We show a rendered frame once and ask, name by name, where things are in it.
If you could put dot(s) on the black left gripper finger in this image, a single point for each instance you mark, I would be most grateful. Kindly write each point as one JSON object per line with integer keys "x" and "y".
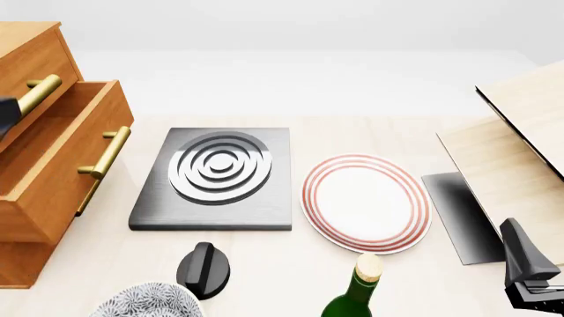
{"x": 8, "y": 112}

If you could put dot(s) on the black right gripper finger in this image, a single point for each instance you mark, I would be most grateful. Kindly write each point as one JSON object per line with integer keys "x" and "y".
{"x": 522, "y": 254}

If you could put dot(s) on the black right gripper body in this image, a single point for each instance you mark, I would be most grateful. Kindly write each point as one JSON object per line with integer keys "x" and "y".
{"x": 535, "y": 298}

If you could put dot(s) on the wooden cabinet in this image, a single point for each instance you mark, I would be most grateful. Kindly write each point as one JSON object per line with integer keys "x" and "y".
{"x": 20, "y": 34}

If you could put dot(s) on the wooden drawer below open drawer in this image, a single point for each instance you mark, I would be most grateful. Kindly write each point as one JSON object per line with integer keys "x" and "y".
{"x": 24, "y": 264}

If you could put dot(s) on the pale wooden rack, black panel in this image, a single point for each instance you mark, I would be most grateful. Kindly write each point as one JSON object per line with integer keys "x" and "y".
{"x": 506, "y": 165}

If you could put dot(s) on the white plate with red rings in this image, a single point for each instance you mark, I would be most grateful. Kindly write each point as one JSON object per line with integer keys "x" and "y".
{"x": 365, "y": 201}

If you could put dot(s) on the green bottle with cork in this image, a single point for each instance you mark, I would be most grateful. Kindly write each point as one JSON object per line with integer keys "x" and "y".
{"x": 352, "y": 297}

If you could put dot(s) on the flat black stove plate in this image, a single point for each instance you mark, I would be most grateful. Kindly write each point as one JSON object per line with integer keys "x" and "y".
{"x": 176, "y": 204}

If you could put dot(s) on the patterned grey white bowl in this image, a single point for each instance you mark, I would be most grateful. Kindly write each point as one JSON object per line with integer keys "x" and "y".
{"x": 150, "y": 302}

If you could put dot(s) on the round black stove knob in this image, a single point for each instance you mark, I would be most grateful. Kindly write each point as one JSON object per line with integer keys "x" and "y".
{"x": 202, "y": 270}

